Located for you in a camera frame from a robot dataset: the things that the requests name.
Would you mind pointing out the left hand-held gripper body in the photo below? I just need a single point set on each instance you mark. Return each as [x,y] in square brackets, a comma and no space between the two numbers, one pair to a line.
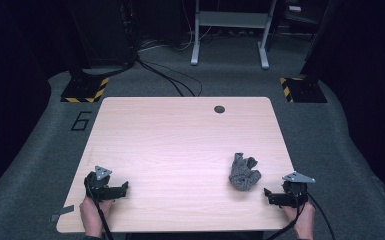
[98,186]

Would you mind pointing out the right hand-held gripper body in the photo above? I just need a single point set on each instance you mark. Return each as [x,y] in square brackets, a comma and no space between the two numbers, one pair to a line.
[295,191]

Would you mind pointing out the grey terry towel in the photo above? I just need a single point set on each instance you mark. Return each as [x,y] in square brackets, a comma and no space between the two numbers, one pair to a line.
[244,173]

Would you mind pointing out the person's left hand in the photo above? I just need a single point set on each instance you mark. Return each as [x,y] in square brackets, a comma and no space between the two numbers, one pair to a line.
[91,215]

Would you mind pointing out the person's right hand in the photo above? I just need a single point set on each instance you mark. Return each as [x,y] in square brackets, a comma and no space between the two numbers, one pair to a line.
[302,220]

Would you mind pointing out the grey tape strip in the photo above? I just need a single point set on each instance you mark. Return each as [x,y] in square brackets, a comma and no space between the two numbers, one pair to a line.
[61,213]

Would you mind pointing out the black equipment cabinet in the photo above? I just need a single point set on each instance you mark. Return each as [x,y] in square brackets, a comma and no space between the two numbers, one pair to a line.
[103,30]

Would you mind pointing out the black striped-edge base plate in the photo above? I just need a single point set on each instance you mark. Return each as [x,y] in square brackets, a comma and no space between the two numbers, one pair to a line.
[83,89]
[305,90]

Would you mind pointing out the white metal stand frame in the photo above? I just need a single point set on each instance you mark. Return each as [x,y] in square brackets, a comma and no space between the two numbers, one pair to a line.
[231,20]

